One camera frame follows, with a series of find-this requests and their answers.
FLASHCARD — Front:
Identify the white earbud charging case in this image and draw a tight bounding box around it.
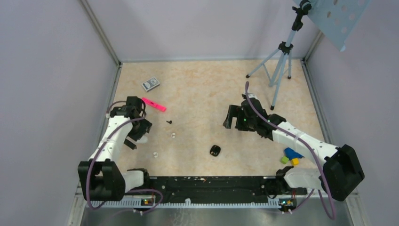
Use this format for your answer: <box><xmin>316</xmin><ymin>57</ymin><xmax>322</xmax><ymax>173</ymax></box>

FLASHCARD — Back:
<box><xmin>136</xmin><ymin>136</ymin><xmax>148</xmax><ymax>144</ymax></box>

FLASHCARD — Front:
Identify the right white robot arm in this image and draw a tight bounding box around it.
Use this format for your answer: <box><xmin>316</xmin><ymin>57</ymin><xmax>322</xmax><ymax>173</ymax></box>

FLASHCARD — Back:
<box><xmin>223</xmin><ymin>93</ymin><xmax>365</xmax><ymax>201</ymax></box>

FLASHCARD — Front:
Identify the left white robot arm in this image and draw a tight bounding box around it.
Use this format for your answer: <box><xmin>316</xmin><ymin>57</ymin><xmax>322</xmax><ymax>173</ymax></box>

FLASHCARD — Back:
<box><xmin>78</xmin><ymin>97</ymin><xmax>152</xmax><ymax>202</ymax></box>

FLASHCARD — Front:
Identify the black earbud charging case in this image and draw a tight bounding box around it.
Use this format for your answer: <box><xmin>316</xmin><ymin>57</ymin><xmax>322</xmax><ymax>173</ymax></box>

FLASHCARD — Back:
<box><xmin>209</xmin><ymin>145</ymin><xmax>221</xmax><ymax>157</ymax></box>

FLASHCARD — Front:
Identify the pink marker pen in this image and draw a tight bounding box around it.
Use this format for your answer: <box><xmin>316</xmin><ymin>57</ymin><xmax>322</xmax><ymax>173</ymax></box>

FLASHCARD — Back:
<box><xmin>142</xmin><ymin>97</ymin><xmax>167</xmax><ymax>112</ymax></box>

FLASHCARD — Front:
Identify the grey playing card box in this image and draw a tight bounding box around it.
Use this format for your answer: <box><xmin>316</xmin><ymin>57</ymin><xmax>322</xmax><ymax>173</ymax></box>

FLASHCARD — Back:
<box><xmin>141</xmin><ymin>77</ymin><xmax>160</xmax><ymax>92</ymax></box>

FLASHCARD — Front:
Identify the green cube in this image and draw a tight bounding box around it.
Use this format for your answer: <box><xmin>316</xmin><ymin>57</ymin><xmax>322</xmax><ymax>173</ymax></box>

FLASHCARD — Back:
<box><xmin>280</xmin><ymin>156</ymin><xmax>290</xmax><ymax>164</ymax></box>

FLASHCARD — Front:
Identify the blue toy car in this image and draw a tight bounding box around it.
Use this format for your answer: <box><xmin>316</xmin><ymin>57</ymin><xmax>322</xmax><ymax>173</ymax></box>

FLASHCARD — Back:
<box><xmin>284</xmin><ymin>147</ymin><xmax>303</xmax><ymax>160</ymax></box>

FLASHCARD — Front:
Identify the light blue tripod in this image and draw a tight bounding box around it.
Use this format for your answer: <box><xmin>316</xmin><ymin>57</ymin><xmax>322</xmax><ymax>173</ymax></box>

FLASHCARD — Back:
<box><xmin>246</xmin><ymin>0</ymin><xmax>312</xmax><ymax>110</ymax></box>

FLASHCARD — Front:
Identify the yellow cube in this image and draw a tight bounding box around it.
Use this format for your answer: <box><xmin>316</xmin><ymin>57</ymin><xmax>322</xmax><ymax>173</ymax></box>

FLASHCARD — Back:
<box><xmin>290</xmin><ymin>158</ymin><xmax>300</xmax><ymax>166</ymax></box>

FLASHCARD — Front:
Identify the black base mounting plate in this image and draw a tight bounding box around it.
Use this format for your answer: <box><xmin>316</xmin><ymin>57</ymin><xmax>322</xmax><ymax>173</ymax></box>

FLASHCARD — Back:
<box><xmin>128</xmin><ymin>176</ymin><xmax>308</xmax><ymax>204</ymax></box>

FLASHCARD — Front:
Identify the perforated blue metal panel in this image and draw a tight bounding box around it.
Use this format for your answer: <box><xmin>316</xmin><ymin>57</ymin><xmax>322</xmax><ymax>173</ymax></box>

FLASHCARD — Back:
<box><xmin>293</xmin><ymin>0</ymin><xmax>371</xmax><ymax>52</ymax></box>

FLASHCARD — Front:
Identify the white cable duct rail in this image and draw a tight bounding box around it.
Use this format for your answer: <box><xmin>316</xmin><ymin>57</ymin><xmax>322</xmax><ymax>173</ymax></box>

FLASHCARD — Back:
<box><xmin>103</xmin><ymin>197</ymin><xmax>281</xmax><ymax>209</ymax></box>

